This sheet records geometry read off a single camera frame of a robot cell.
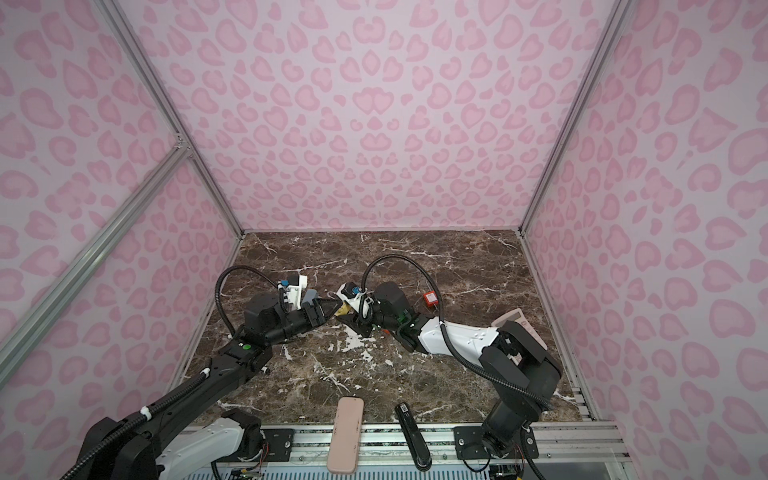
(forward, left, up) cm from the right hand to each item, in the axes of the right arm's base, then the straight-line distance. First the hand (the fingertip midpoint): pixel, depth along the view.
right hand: (345, 307), depth 80 cm
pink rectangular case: (-28, -2, -15) cm, 32 cm away
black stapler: (-27, -18, -13) cm, 35 cm away
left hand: (-1, +1, +4) cm, 4 cm away
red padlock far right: (+12, -24, -15) cm, 31 cm away
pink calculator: (+5, -51, -14) cm, 53 cm away
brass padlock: (-1, 0, +1) cm, 2 cm away
